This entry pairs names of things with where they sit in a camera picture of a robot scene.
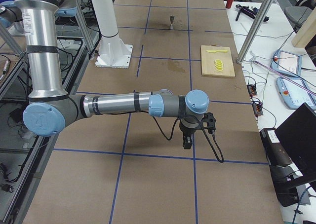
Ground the lemon slice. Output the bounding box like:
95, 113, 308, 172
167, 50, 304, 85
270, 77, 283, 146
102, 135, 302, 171
214, 59, 224, 72

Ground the yellow plastic knife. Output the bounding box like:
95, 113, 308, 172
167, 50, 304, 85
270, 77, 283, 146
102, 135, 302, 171
206, 49, 228, 53

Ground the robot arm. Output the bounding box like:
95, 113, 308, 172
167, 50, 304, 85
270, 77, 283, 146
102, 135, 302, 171
92, 0, 119, 38
14, 0, 209, 149

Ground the grey office chair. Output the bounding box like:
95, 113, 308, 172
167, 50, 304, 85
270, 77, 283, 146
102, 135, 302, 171
284, 0, 316, 32

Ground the steel jigger measuring cup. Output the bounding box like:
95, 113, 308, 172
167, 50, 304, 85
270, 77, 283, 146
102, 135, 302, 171
169, 15, 175, 30

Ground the aluminium frame post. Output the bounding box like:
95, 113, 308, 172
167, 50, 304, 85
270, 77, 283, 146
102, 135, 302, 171
237, 0, 274, 64

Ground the black tripod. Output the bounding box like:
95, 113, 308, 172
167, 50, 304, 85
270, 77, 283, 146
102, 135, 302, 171
235, 4, 259, 21

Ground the teach pendant far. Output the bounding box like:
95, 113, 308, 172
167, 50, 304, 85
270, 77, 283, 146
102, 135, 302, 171
271, 50, 302, 77

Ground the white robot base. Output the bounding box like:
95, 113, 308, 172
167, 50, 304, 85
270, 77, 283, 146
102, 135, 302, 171
95, 35, 133, 69

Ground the reacher grabber stick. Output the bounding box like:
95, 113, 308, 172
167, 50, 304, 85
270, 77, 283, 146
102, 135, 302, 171
250, 50, 316, 96

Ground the teach pendant near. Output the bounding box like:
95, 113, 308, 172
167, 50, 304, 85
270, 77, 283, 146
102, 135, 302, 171
276, 77, 316, 111

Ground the teach pendant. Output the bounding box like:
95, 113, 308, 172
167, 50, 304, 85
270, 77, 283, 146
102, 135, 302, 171
271, 50, 302, 77
276, 77, 316, 111

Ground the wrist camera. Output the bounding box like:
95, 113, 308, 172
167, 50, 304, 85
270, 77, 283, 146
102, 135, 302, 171
201, 112, 216, 134

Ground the black monitor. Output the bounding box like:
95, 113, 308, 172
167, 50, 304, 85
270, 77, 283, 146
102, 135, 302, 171
275, 103, 316, 175

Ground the wooden plank stand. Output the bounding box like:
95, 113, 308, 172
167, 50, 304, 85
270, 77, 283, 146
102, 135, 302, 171
291, 15, 316, 48

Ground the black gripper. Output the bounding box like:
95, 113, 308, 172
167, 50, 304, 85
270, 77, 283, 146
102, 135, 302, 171
179, 116, 200, 149

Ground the black box device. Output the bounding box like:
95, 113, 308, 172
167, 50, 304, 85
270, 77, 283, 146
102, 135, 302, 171
260, 128, 292, 167

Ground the wooden cutting board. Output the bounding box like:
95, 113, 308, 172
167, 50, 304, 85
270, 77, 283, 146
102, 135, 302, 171
200, 45, 235, 77

